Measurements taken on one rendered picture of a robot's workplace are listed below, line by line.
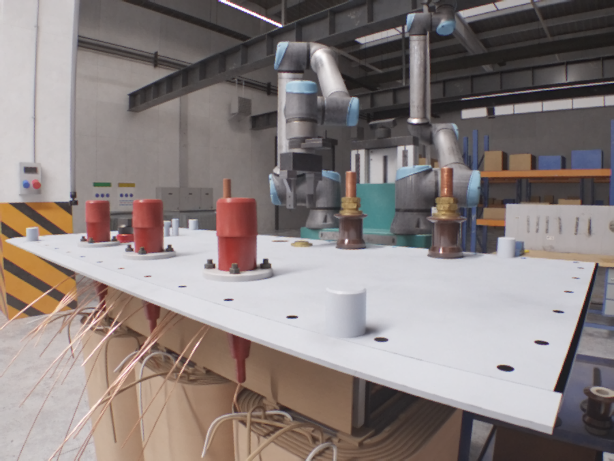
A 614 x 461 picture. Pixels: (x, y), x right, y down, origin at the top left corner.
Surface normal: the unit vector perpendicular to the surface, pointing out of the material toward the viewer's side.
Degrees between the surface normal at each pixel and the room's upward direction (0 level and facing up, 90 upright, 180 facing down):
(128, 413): 90
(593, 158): 90
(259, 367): 90
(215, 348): 90
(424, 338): 0
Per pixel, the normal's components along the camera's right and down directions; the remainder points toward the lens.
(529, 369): 0.00, -1.00
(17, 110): 0.76, 0.05
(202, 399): 0.12, 0.07
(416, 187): -0.23, 0.07
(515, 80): -0.65, 0.06
